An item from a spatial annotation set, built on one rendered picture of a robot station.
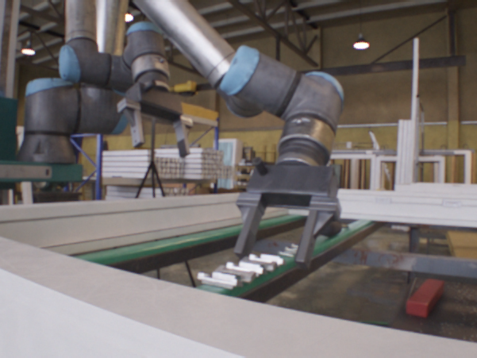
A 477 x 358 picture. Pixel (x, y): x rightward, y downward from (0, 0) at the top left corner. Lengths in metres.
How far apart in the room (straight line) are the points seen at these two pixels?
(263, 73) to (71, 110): 0.78
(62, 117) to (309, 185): 0.91
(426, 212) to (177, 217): 0.69
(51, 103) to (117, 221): 0.69
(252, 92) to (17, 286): 0.52
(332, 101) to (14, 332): 0.57
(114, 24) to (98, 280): 1.21
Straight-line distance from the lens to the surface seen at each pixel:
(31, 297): 0.19
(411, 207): 1.12
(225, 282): 0.40
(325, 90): 0.66
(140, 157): 5.22
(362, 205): 1.14
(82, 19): 1.10
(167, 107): 0.88
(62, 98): 1.28
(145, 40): 0.97
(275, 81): 0.64
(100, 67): 1.02
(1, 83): 1.41
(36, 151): 1.25
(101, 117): 1.30
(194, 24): 0.81
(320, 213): 0.53
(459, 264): 0.84
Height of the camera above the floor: 0.99
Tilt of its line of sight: 1 degrees down
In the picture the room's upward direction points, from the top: 1 degrees clockwise
